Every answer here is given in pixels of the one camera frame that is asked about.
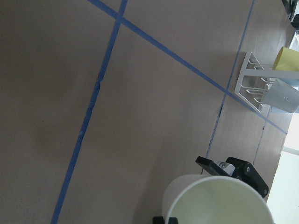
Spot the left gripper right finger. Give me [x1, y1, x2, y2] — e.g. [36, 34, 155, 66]
[168, 217, 178, 224]

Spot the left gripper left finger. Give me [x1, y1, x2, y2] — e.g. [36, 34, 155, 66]
[153, 216, 165, 224]

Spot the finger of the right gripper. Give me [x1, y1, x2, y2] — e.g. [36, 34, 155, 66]
[195, 156, 269, 198]

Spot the pale green cup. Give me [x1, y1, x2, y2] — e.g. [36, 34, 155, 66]
[162, 175, 274, 224]

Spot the grey cup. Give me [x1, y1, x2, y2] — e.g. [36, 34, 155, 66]
[261, 79, 299, 113]

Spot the yellow cup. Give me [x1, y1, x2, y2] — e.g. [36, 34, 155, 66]
[273, 47, 299, 72]

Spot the white wire cup rack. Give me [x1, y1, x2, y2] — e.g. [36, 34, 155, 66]
[234, 52, 299, 113]

